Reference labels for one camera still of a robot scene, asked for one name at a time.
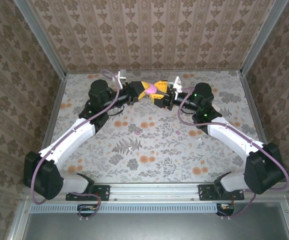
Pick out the pink earbud charging case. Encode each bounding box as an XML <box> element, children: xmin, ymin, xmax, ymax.
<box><xmin>144</xmin><ymin>83</ymin><xmax>158</xmax><ymax>95</ymax></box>

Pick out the small connector board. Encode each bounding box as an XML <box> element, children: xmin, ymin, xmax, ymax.
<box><xmin>216</xmin><ymin>203</ymin><xmax>235</xmax><ymax>216</ymax></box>
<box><xmin>77</xmin><ymin>203</ymin><xmax>97</xmax><ymax>218</ymax></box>

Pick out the grey metal sheet panel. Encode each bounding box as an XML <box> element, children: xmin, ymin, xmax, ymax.
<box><xmin>21</xmin><ymin>202</ymin><xmax>289</xmax><ymax>240</ymax></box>

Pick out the aluminium table side rail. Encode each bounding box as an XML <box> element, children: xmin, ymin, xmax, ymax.
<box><xmin>40</xmin><ymin>74</ymin><xmax>68</xmax><ymax>156</ymax></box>
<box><xmin>240</xmin><ymin>72</ymin><xmax>270</xmax><ymax>145</ymax></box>

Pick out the aluminium frame post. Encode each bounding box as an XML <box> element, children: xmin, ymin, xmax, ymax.
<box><xmin>240</xmin><ymin>0</ymin><xmax>289</xmax><ymax>76</ymax></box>
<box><xmin>12</xmin><ymin>0</ymin><xmax>67</xmax><ymax>80</ymax></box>

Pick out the aluminium mounting rail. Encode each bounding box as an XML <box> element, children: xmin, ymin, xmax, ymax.
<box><xmin>21</xmin><ymin>182</ymin><xmax>289</xmax><ymax>202</ymax></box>

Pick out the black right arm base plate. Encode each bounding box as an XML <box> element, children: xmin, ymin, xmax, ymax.
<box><xmin>198</xmin><ymin>184</ymin><xmax>245</xmax><ymax>202</ymax></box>

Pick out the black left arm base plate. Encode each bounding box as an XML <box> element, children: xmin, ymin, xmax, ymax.
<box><xmin>65</xmin><ymin>184</ymin><xmax>111</xmax><ymax>202</ymax></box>

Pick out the grey slotted cable duct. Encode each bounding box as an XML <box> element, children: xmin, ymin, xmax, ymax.
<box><xmin>30</xmin><ymin>202</ymin><xmax>222</xmax><ymax>214</ymax></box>

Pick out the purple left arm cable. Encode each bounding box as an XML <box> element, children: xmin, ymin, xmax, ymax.
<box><xmin>31</xmin><ymin>69</ymin><xmax>122</xmax><ymax>221</ymax></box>

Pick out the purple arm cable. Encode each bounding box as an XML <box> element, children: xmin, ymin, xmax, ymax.
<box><xmin>31</xmin><ymin>69</ymin><xmax>122</xmax><ymax>221</ymax></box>
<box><xmin>178</xmin><ymin>87</ymin><xmax>289</xmax><ymax>221</ymax></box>

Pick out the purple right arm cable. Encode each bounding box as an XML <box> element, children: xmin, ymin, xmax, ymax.
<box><xmin>178</xmin><ymin>87</ymin><xmax>289</xmax><ymax>221</ymax></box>

